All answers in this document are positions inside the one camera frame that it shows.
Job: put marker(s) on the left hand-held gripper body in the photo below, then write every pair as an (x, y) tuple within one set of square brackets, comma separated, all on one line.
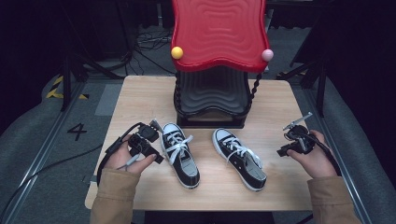
[(143, 137)]

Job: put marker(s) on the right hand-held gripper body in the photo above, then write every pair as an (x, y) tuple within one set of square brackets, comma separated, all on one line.
[(299, 140)]

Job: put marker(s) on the black canvas sneaker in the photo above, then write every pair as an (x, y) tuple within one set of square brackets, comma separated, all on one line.
[(179, 146), (249, 174)]

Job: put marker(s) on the red and black shoe rack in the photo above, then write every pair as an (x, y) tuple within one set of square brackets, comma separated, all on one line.
[(218, 37)]

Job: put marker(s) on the person's right hand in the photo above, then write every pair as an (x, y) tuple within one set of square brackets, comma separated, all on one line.
[(317, 161)]

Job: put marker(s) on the person's left hand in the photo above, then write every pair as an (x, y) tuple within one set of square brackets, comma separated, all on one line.
[(121, 158)]

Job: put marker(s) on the black metal stand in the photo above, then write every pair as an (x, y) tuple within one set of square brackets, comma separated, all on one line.
[(320, 87), (66, 77)]

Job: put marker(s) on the yellow and black floor tape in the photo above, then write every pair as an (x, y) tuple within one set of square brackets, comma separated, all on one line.
[(56, 91)]

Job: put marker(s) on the metal floor rail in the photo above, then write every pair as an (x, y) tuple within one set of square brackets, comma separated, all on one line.
[(339, 161), (46, 149)]

